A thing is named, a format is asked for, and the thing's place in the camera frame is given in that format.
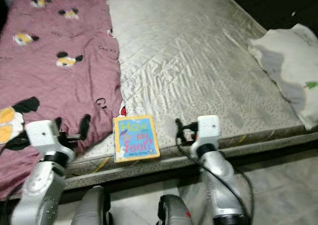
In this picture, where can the colourful children's book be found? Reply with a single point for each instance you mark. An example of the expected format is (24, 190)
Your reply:
(136, 138)

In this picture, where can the white pillow green tree print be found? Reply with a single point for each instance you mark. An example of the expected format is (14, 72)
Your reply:
(283, 61)

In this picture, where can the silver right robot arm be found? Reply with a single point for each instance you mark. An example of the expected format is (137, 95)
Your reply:
(221, 180)

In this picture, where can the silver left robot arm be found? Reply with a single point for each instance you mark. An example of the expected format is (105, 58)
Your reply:
(39, 190)

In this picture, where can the pink mouse print blanket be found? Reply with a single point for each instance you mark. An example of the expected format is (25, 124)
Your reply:
(49, 86)

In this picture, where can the white quilted mattress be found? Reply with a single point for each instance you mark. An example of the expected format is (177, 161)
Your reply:
(189, 61)

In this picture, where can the silver left robot leg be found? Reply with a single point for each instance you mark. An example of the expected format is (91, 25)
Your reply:
(93, 210)

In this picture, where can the dark grey tufted headboard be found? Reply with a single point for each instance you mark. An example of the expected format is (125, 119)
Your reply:
(273, 6)

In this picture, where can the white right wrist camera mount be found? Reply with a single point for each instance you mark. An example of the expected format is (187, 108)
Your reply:
(208, 130)

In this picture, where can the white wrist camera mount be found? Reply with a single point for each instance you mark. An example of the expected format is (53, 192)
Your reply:
(208, 130)
(42, 135)

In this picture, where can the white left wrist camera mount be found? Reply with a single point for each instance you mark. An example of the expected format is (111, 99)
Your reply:
(42, 135)

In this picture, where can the dark bed frame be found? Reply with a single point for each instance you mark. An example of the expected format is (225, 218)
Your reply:
(149, 173)

